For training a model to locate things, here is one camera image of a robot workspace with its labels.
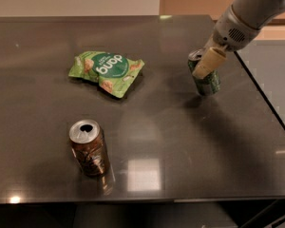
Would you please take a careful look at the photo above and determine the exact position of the green snack chip bag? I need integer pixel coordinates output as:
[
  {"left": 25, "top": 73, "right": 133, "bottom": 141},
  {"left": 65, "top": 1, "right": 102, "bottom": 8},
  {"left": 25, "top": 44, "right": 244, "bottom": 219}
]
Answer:
[{"left": 68, "top": 51, "right": 144, "bottom": 98}]

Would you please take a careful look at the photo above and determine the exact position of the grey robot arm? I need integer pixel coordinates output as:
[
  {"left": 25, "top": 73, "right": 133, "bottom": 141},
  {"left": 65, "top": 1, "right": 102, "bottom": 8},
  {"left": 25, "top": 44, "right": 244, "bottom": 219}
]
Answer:
[{"left": 192, "top": 0, "right": 285, "bottom": 79}]

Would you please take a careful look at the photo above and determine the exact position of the grey side table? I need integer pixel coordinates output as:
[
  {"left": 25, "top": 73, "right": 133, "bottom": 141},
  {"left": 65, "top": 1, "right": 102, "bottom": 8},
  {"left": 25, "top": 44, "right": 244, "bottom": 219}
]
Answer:
[{"left": 237, "top": 40, "right": 285, "bottom": 128}]

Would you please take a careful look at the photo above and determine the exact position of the brown soda can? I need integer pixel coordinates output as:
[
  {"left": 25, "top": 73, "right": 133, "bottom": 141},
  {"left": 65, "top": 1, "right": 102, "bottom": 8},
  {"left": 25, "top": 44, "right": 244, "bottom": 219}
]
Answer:
[{"left": 69, "top": 120, "right": 110, "bottom": 177}]

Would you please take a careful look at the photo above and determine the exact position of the green soda can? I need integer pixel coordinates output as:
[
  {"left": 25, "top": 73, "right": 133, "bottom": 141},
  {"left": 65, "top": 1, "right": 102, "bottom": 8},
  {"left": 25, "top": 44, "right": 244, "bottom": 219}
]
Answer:
[{"left": 188, "top": 48, "right": 220, "bottom": 96}]

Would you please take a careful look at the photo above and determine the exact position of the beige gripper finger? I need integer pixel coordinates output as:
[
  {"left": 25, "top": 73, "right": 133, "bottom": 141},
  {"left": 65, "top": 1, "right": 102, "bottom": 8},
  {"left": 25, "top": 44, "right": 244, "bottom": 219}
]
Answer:
[{"left": 192, "top": 47, "right": 226, "bottom": 79}]

